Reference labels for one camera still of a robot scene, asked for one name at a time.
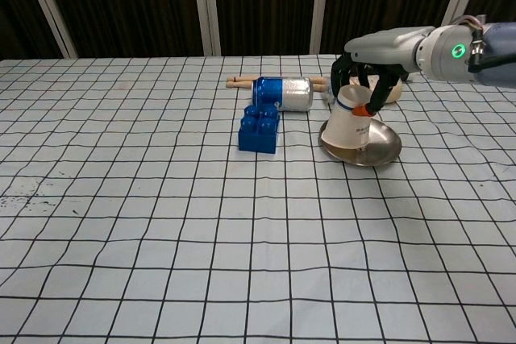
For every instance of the wooden chopsticks pair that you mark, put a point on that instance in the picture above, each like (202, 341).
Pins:
(240, 78)

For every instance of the blue building block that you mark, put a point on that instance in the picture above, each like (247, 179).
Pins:
(258, 138)

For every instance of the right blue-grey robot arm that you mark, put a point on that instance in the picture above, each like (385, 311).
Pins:
(443, 54)

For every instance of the round silver metal plate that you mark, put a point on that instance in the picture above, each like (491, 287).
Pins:
(383, 146)

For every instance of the white paper cup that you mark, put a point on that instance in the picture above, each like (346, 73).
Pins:
(346, 130)

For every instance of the blue and silver can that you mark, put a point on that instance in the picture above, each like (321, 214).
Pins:
(282, 94)

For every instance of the beige sauce bottle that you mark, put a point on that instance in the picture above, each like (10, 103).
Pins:
(395, 92)

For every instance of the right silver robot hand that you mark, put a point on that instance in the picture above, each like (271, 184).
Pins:
(383, 48)

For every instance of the light blue checkered tablecloth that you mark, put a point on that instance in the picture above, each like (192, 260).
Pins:
(161, 219)

